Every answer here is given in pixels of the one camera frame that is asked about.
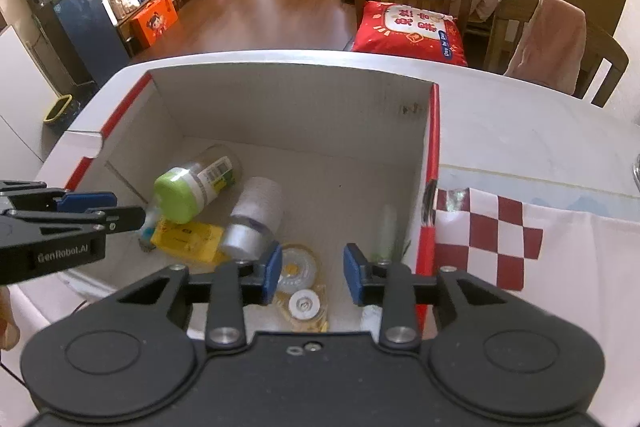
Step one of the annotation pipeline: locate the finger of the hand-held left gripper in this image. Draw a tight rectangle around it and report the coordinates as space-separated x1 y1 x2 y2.
0 180 117 214
15 205 147 236

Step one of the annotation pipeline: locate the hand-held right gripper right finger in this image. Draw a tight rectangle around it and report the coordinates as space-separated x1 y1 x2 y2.
343 243 510 350

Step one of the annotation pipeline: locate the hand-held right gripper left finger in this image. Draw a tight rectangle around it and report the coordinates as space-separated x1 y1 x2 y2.
116 241 283 350

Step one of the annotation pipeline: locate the yellow correction tape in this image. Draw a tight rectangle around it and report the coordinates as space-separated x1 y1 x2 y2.
274 244 331 333

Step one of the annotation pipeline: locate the clear bottle silver cap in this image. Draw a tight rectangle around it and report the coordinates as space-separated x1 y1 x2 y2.
218 177 285 260

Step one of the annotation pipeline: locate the green white highlighter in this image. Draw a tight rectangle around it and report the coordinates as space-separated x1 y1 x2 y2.
375 204 402 259

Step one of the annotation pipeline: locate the clear jar green lid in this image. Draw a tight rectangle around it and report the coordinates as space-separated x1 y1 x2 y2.
153 144 243 225

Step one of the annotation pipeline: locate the small yellow box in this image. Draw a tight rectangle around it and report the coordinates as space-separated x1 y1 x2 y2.
150 218 227 264

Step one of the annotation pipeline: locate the red cardboard shoe box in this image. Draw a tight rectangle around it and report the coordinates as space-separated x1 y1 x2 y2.
35 59 442 343

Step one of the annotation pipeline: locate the person's left hand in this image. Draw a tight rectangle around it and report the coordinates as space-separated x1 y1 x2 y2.
0 289 21 350

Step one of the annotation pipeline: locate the yellow rimmed bin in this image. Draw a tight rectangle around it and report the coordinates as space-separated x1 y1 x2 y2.
42 94 81 125

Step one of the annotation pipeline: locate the dark cabinet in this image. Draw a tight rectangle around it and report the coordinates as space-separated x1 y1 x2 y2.
37 0 132 88

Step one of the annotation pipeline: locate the orange gift box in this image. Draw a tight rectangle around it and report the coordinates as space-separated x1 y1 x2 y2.
130 0 179 48

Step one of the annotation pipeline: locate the printed red white tablecloth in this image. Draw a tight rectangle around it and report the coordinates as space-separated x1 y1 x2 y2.
432 187 640 427

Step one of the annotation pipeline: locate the red printed cushion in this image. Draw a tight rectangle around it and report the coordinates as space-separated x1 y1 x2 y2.
351 1 468 68

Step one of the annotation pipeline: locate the pink towel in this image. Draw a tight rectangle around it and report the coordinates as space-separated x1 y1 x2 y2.
504 0 587 95

